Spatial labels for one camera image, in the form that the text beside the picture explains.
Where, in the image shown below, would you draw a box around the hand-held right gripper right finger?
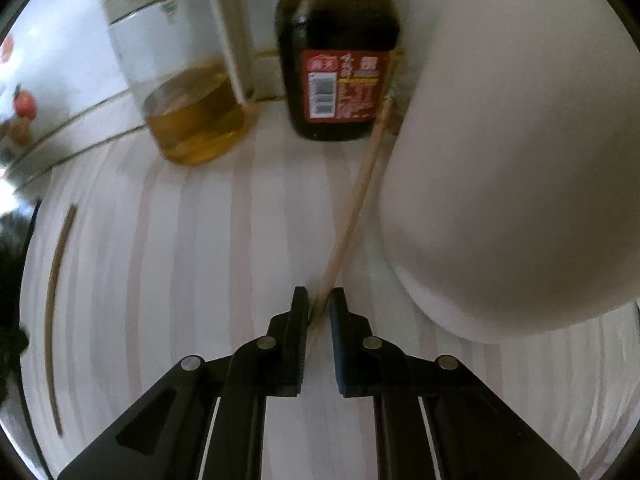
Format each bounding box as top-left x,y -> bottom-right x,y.
329,287 -> 584,480

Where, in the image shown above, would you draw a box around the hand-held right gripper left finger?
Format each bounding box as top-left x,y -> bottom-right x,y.
57,286 -> 309,480

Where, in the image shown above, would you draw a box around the light wooden chopstick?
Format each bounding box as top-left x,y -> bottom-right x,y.
310,98 -> 394,324
43,203 -> 78,436

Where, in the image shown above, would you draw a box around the cream cylindrical utensil holder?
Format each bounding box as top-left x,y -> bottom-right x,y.
377,0 -> 640,344

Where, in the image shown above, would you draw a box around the striped tablecloth with cat print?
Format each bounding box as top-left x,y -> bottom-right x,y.
10,94 -> 640,480

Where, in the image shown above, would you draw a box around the glass oil bottle white lid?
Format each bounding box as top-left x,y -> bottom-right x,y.
97,0 -> 262,167

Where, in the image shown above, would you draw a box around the black gas stove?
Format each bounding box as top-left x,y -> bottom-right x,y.
0,199 -> 44,411

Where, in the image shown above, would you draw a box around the dark glass bottle gold cap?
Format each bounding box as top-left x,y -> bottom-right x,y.
274,0 -> 401,142

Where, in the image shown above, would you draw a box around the fruit wall stickers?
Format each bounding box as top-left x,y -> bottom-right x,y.
0,34 -> 39,147

